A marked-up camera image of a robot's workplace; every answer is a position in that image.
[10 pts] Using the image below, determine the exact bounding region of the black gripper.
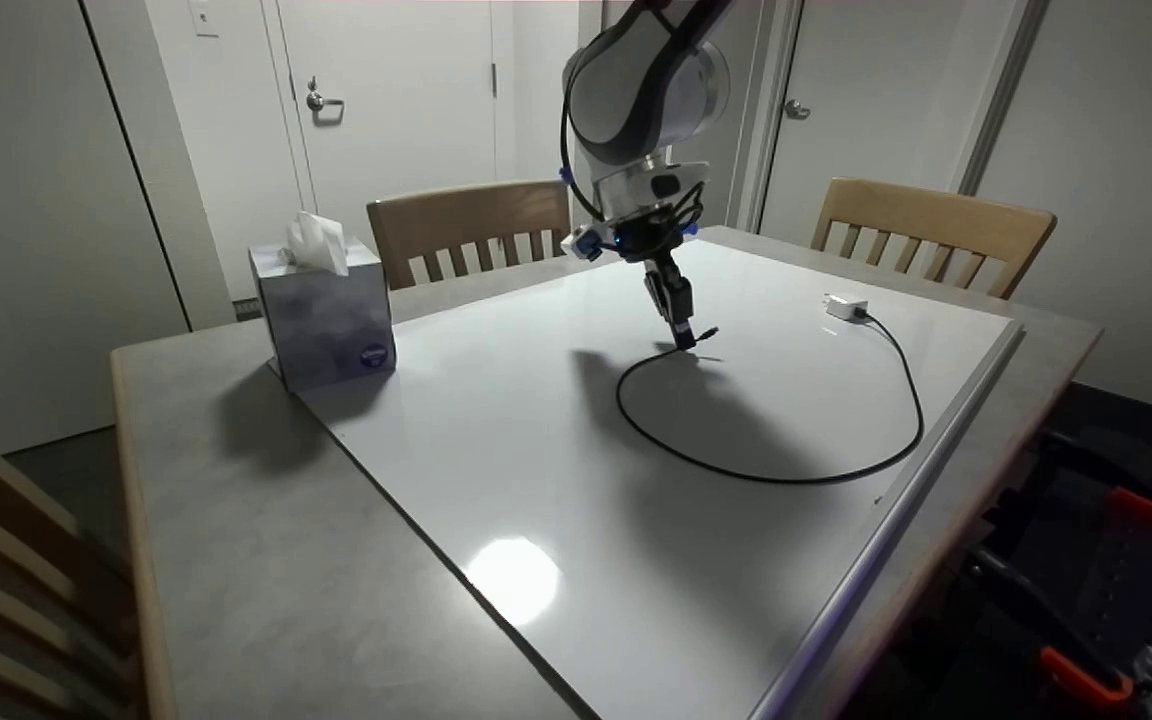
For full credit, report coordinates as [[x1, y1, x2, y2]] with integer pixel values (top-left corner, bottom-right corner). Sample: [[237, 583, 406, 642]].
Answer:
[[604, 200, 705, 352]]

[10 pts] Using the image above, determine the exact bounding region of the white power adapter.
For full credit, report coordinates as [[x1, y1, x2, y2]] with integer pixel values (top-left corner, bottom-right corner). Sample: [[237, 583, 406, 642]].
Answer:
[[823, 293, 870, 324]]

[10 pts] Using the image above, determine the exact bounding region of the black charging cable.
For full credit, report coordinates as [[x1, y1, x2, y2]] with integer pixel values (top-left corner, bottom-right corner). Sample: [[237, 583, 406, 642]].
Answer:
[[611, 311, 927, 487]]

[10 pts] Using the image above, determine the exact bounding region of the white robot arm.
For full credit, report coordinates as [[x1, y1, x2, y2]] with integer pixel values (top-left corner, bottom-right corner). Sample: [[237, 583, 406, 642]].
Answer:
[[561, 0, 733, 348]]

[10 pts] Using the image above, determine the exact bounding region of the white whiteboard panel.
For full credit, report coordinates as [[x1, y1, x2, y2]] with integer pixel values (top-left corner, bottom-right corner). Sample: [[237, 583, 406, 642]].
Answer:
[[308, 239, 1020, 720]]

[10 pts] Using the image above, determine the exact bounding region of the dark wooden chair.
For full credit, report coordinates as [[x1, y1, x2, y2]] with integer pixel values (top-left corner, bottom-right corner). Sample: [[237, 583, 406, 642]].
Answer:
[[368, 179, 570, 287]]

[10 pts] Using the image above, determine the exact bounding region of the light wooden chair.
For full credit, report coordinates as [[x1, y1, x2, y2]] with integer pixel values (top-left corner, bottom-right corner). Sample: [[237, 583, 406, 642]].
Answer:
[[813, 179, 1058, 302]]

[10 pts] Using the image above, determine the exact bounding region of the tissue box with tissue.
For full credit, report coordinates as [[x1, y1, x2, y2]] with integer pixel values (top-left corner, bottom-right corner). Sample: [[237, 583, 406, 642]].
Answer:
[[247, 211, 396, 391]]

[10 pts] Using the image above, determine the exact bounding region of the wooden chair at left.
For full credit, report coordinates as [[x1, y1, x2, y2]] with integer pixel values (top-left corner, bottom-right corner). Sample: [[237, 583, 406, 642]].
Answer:
[[0, 461, 149, 720]]

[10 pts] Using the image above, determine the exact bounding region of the door lever handle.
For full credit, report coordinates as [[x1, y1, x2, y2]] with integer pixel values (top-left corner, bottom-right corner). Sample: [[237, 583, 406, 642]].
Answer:
[[305, 78, 346, 130]]

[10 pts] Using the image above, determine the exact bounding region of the orange handled clamp upper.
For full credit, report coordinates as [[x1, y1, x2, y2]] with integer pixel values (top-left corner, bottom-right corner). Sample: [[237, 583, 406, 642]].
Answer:
[[1104, 487, 1152, 530]]

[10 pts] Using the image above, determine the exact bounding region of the orange handled clamp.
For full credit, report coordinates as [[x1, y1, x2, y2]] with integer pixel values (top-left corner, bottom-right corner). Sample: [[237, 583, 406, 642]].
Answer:
[[1037, 646, 1136, 711], [1104, 487, 1152, 530]]

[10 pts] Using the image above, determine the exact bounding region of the wall light switch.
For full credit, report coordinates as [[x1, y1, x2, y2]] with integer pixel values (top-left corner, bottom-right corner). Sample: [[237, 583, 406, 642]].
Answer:
[[192, 0, 221, 40]]

